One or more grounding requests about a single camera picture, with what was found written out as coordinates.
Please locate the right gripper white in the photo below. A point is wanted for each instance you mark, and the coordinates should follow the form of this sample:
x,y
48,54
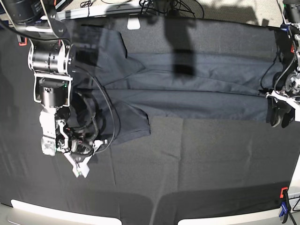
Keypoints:
x,y
78,152

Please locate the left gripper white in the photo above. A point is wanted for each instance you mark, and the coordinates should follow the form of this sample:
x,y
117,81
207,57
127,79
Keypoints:
x,y
282,109

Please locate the black t-shirt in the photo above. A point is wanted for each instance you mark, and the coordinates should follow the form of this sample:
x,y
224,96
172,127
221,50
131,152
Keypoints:
x,y
126,89

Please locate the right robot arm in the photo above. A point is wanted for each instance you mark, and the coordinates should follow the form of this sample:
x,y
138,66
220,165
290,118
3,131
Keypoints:
x,y
52,59

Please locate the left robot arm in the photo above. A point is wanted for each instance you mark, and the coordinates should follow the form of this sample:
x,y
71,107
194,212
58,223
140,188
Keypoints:
x,y
288,81

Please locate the blue clamp top right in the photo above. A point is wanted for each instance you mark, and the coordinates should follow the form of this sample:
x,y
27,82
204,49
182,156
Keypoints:
x,y
285,27

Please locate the orange blue clamp bottom right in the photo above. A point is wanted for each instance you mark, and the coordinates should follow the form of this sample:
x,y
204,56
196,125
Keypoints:
x,y
285,206

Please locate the orange clamp top left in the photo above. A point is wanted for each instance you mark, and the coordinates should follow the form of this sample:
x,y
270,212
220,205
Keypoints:
x,y
22,41

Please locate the white tab on table edge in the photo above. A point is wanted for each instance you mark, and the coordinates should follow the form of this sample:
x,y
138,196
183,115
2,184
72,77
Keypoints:
x,y
133,22

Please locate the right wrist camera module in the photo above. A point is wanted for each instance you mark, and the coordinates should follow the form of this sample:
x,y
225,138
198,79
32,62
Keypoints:
x,y
81,170

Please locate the aluminium frame rail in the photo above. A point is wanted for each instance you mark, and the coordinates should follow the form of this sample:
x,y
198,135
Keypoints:
x,y
101,10

